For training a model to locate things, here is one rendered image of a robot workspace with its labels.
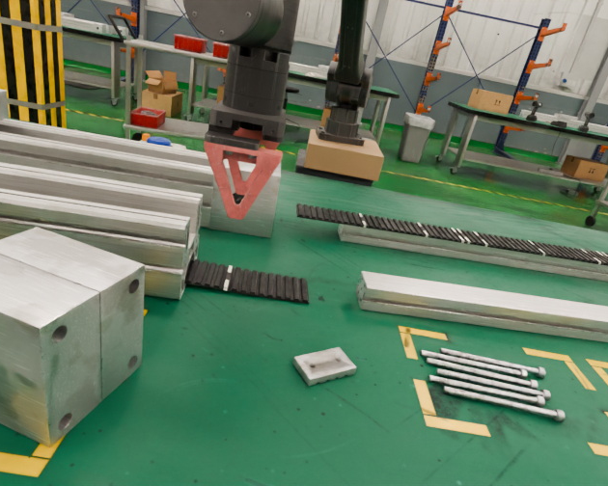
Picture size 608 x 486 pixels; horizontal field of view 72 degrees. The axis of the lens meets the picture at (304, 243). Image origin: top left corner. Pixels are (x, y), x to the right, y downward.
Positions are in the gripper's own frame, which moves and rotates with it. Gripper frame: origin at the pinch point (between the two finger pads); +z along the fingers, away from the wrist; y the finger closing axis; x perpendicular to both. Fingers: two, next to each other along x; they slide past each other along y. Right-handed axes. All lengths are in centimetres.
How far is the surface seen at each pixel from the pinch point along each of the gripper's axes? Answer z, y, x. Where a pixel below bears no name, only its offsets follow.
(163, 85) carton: 45, -506, -134
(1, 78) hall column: 39, -294, -195
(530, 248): 6, -18, 47
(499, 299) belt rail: 7.4, -0.2, 32.3
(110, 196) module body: 3.1, -2.5, -14.0
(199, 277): 9.7, 0.7, -3.2
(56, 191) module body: 3.5, -2.5, -19.7
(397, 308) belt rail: 9.6, 1.5, 19.6
